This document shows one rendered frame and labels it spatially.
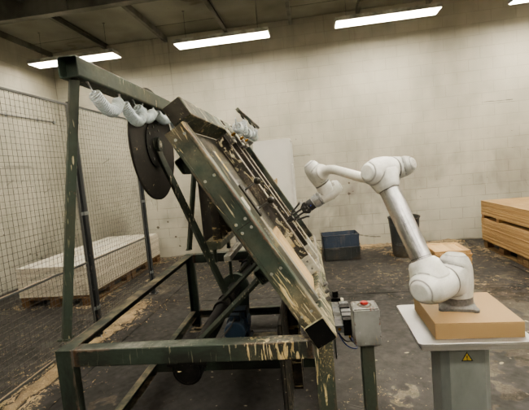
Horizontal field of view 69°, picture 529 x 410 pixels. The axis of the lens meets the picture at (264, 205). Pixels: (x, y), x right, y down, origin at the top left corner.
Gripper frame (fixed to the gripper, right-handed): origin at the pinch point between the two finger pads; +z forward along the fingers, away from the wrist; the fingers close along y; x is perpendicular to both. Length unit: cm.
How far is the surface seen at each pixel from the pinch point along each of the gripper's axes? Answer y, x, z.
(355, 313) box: -45, 83, -10
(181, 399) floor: -63, -1, 140
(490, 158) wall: -157, -478, -303
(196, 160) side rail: 54, 83, 9
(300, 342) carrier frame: -43, 82, 19
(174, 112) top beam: 77, 83, 4
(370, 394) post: -82, 80, 6
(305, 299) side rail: -27, 83, 5
